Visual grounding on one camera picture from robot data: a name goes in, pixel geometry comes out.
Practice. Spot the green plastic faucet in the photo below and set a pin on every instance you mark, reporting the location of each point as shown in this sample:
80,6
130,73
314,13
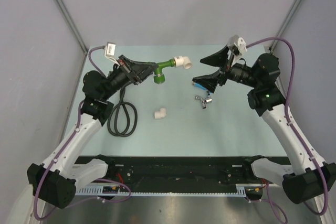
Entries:
159,77

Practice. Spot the white straight pipe fitting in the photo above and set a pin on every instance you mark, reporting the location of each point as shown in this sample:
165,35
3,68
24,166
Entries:
182,61

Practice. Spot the white elbow pipe fitting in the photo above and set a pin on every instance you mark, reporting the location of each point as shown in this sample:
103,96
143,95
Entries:
160,114

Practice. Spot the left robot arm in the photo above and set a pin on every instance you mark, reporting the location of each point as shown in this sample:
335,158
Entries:
55,181

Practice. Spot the chrome metal faucet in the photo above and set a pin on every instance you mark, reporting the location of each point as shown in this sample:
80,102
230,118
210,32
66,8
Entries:
204,101

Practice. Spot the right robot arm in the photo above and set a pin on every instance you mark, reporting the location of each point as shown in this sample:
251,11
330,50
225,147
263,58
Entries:
308,175

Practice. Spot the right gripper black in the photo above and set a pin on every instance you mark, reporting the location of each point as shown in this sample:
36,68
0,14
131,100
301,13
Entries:
219,59

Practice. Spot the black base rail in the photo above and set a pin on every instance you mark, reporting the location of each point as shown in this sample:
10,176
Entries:
181,175

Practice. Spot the blue plastic faucet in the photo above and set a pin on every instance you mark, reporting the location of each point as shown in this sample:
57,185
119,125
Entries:
201,87

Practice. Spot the perforated cable tray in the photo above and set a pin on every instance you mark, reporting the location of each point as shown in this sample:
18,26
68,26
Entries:
95,190

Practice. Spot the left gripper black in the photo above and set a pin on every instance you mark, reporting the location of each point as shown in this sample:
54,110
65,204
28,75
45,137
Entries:
126,63

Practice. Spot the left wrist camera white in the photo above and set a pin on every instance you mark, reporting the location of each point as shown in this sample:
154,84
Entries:
109,51

